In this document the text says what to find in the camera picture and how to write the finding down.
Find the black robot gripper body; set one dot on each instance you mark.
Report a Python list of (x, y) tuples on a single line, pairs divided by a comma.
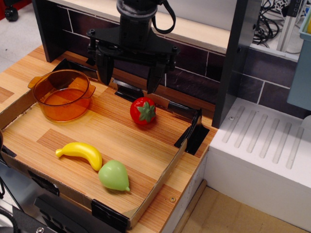
[(133, 41)]

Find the orange transparent plastic pot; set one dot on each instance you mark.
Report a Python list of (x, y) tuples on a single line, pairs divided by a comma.
[(63, 95)]

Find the white drainboard sink unit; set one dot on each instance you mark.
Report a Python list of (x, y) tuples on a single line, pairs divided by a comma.
[(262, 158)]

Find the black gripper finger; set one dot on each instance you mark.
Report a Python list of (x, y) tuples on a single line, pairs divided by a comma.
[(155, 75), (105, 66)]

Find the black caster wheel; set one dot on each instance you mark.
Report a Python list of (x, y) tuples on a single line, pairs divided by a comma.
[(11, 14)]

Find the yellow plastic banana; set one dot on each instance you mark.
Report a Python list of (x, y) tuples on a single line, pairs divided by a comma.
[(82, 150)]

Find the green plastic pear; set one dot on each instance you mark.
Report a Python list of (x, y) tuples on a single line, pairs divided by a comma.
[(113, 175)]

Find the light blue plastic bin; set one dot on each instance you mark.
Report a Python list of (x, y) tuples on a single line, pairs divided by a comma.
[(300, 91)]

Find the dark grey shelf frame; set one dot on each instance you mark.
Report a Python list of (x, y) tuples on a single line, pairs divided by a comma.
[(55, 43)]

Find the brown cardboard fence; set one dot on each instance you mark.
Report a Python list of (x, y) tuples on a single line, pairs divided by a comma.
[(160, 157)]

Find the red plastic strawberry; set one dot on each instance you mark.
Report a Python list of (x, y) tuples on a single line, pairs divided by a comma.
[(143, 110)]

